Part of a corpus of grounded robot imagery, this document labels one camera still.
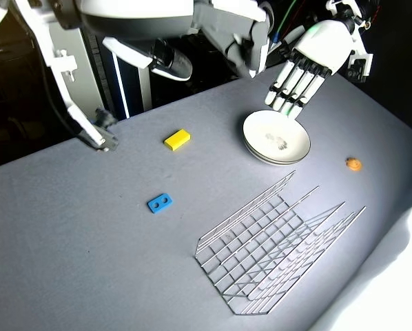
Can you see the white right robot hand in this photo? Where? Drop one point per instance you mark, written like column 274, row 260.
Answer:
column 137, row 13

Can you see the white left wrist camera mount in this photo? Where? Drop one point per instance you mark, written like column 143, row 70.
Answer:
column 359, row 65

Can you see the small orange toy pastry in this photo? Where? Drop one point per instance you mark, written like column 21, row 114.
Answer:
column 354, row 165

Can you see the blue block with two holes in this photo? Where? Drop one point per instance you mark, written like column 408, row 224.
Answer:
column 160, row 203

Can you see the white plate with stain marks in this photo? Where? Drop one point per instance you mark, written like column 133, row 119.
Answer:
column 261, row 131

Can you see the yellow rectangular block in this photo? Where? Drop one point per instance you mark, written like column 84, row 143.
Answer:
column 177, row 139

